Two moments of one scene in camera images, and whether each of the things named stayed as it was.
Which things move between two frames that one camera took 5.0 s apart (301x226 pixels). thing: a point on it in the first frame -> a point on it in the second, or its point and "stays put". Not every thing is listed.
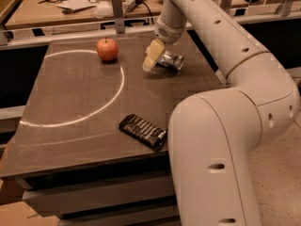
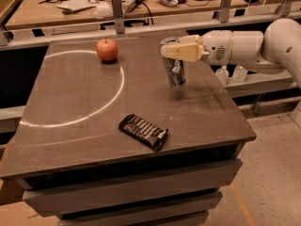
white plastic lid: x=103 y=8 stays put
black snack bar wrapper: x=145 y=131 stays put
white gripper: x=170 y=32 -> x=216 y=48
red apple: x=107 y=49 stays put
